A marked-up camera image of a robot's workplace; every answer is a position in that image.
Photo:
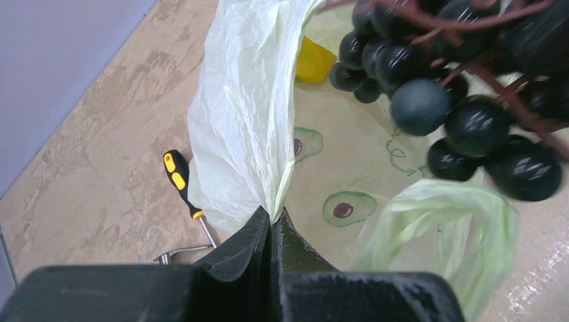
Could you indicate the black yellow screwdriver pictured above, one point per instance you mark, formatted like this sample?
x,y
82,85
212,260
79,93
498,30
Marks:
x,y
177,169

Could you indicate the dark fake grape bunch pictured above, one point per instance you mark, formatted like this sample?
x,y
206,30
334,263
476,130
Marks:
x,y
493,75

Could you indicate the light green plastic bag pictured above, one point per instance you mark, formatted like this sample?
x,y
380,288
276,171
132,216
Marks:
x,y
355,187

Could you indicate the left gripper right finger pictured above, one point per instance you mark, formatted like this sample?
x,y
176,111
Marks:
x,y
306,287

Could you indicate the grey metal tool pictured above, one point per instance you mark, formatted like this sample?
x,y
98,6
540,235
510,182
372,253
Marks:
x,y
169,257

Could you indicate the yellow fake fruit in bag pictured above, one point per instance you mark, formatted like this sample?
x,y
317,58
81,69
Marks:
x,y
314,62

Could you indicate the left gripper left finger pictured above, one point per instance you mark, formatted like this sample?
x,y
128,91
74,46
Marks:
x,y
229,284

